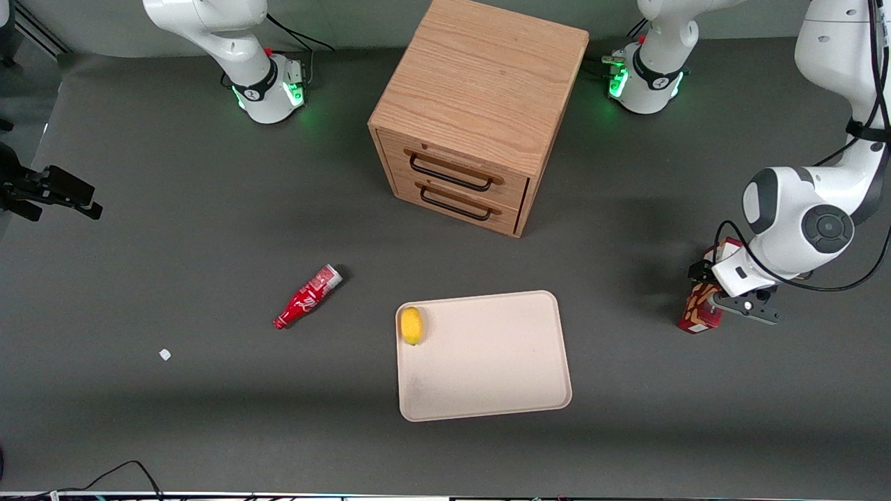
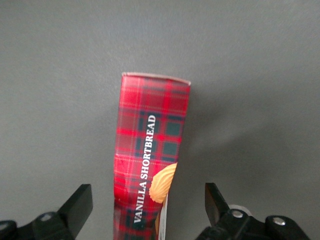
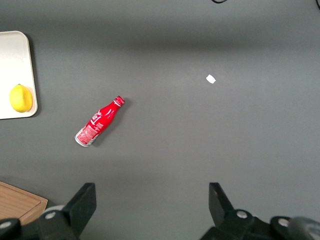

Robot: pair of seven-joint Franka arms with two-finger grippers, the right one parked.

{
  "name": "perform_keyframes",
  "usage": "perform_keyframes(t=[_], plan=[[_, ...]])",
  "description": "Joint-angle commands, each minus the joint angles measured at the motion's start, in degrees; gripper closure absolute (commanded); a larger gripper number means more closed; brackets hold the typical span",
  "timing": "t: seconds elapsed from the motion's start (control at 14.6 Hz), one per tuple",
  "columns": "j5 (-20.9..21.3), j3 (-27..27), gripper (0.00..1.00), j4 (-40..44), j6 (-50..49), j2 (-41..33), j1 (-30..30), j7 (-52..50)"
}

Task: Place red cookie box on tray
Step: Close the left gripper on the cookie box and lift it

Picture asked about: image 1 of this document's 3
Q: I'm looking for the red cookie box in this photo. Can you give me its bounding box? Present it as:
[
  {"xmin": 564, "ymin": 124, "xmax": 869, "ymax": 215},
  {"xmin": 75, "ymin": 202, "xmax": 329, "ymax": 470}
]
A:
[{"xmin": 679, "ymin": 237, "xmax": 744, "ymax": 335}]

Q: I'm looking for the beige plastic tray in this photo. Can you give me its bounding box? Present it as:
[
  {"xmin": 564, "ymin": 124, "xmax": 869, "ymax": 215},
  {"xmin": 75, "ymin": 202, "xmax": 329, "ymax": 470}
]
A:
[{"xmin": 395, "ymin": 290, "xmax": 573, "ymax": 423}]

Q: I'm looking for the wooden two-drawer cabinet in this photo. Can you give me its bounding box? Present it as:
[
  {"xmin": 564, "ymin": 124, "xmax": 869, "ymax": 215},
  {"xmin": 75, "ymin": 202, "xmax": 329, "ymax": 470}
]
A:
[{"xmin": 368, "ymin": 0, "xmax": 590, "ymax": 239}]

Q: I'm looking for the yellow lemon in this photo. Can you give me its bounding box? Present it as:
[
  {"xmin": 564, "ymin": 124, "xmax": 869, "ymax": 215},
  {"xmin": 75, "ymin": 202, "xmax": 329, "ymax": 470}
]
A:
[{"xmin": 399, "ymin": 306, "xmax": 425, "ymax": 346}]

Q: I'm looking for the red cola bottle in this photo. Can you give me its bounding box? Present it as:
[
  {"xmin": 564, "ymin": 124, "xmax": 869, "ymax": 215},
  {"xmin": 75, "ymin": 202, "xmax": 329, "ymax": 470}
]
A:
[{"xmin": 272, "ymin": 263, "xmax": 344, "ymax": 331}]

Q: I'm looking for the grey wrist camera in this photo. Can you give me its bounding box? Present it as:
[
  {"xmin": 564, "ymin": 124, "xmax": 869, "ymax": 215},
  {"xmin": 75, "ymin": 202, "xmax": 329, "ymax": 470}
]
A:
[{"xmin": 711, "ymin": 291, "xmax": 784, "ymax": 326}]

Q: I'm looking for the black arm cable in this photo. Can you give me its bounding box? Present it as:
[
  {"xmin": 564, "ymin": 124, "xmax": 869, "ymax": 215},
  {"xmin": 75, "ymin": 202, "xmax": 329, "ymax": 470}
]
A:
[{"xmin": 713, "ymin": 0, "xmax": 891, "ymax": 293}]

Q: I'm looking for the black drawer handle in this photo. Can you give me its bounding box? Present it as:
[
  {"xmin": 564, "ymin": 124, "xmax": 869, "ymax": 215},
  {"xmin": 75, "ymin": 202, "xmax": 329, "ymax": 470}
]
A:
[
  {"xmin": 409, "ymin": 152, "xmax": 496, "ymax": 193},
  {"xmin": 419, "ymin": 184, "xmax": 494, "ymax": 223}
]

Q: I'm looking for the black base cable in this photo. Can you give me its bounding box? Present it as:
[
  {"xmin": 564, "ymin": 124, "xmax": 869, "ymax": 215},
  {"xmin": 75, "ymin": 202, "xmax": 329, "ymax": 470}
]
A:
[{"xmin": 265, "ymin": 13, "xmax": 336, "ymax": 88}]

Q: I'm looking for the black floor cable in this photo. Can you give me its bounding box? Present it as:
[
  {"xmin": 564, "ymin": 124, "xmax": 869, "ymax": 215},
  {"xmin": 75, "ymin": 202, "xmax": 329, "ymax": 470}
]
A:
[{"xmin": 0, "ymin": 459, "xmax": 165, "ymax": 499}]

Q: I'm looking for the black camera clamp mount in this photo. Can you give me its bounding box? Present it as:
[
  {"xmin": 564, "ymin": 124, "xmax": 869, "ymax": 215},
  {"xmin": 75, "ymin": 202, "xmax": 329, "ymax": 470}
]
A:
[{"xmin": 0, "ymin": 143, "xmax": 104, "ymax": 222}]

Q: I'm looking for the metal frame rail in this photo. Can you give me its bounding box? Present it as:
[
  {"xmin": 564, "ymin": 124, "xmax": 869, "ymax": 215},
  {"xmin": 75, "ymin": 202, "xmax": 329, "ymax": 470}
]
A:
[{"xmin": 13, "ymin": 0, "xmax": 72, "ymax": 56}]

